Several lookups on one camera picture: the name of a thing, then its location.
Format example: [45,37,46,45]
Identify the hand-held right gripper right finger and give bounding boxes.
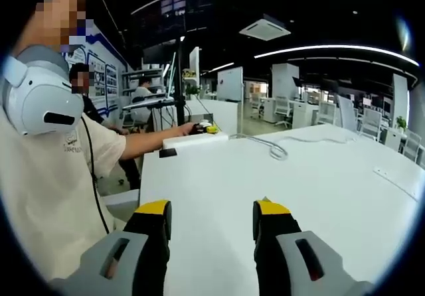
[252,198,375,296]

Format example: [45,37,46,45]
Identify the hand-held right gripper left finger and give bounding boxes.
[49,199,173,296]

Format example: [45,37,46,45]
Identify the white power strip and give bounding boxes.
[161,131,230,151]

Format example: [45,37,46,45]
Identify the white power strip cable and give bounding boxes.
[228,133,353,161]

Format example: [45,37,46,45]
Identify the long ceiling light strip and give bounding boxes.
[254,44,420,67]

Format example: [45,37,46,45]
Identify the person's left hand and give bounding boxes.
[175,123,200,138]

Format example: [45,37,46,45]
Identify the white reception counter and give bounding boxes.
[184,98,240,136]

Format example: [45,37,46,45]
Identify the white whiteboard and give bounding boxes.
[217,67,244,103]

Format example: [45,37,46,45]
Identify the white table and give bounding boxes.
[139,123,422,296]

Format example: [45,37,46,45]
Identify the metal storage shelf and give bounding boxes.
[122,68,165,94]

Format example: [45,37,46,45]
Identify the ceiling air conditioner unit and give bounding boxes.
[238,13,292,41]

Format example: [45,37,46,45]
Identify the person's cream shirt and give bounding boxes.
[0,110,127,282]

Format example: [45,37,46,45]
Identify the large dark display screen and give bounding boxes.
[131,0,214,38]

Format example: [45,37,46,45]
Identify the white table cover plate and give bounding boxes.
[373,166,418,200]

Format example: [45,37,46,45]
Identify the row of white office chairs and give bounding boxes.
[248,93,425,167]

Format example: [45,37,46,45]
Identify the white worn chest device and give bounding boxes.
[1,45,84,137]

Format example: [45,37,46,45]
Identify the thin black body cable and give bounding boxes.
[80,115,110,234]

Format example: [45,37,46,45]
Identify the blue framed wall poster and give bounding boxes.
[62,20,129,114]

